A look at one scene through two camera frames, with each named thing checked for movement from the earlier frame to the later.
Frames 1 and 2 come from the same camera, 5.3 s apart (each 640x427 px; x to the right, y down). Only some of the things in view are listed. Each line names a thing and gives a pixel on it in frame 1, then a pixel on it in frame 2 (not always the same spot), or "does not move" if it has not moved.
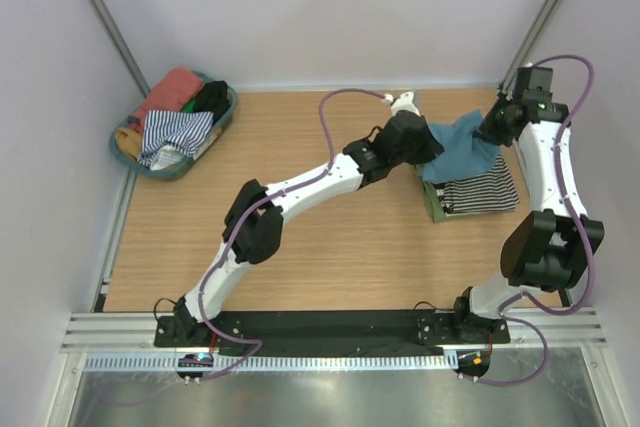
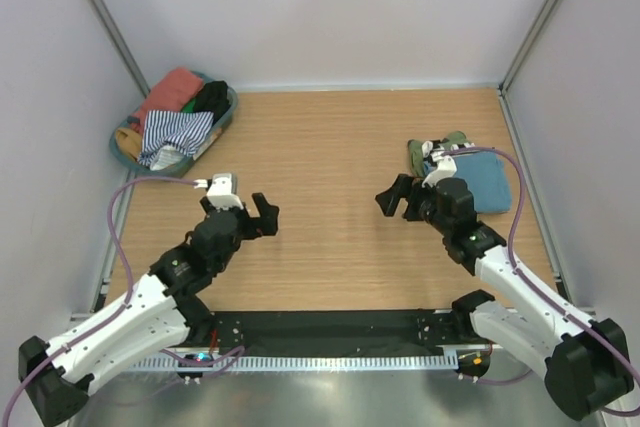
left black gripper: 431,148 -> 266,223
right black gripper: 487,128 -> 389,199
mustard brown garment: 130,140 does not move
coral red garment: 172,92 does not move
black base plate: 248,329 does not move
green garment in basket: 189,106 does not move
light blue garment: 462,154 -> 486,178
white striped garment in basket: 170,136 does not move
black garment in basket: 213,97 does not move
